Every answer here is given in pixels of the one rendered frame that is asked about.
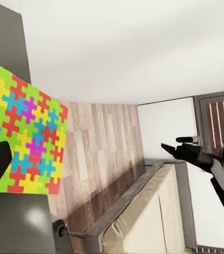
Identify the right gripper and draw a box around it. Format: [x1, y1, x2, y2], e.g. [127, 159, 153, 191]
[160, 143, 207, 167]

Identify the jigsaw puzzle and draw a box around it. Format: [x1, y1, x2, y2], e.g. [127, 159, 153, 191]
[0, 66, 70, 194]

